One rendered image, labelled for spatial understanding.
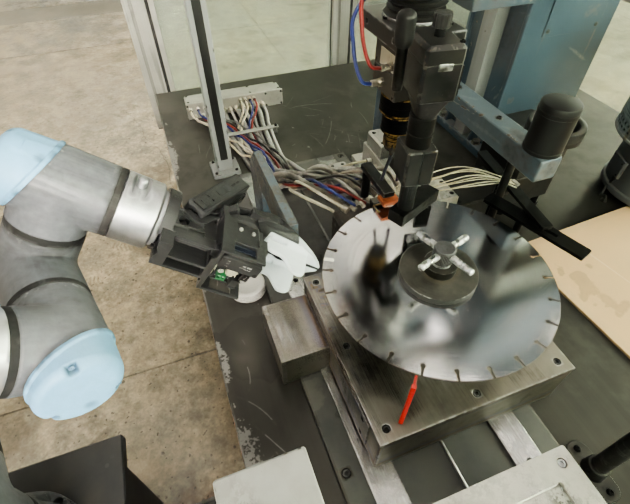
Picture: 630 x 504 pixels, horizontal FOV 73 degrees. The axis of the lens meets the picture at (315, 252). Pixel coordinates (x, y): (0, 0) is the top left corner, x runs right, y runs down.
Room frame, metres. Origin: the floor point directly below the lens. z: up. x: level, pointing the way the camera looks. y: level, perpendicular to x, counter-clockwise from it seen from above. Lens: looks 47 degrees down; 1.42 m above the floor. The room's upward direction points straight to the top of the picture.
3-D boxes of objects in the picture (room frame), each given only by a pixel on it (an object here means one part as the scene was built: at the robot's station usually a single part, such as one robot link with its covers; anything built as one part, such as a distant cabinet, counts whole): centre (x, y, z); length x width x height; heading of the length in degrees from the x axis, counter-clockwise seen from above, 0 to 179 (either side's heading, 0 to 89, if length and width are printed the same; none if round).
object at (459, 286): (0.40, -0.18, 0.96); 0.11 x 0.11 x 0.03
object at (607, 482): (0.19, -0.40, 0.76); 0.09 x 0.03 x 0.03; 20
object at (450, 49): (0.45, -0.13, 1.17); 0.06 x 0.05 x 0.20; 11
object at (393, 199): (0.58, -0.11, 0.95); 0.10 x 0.03 x 0.07; 20
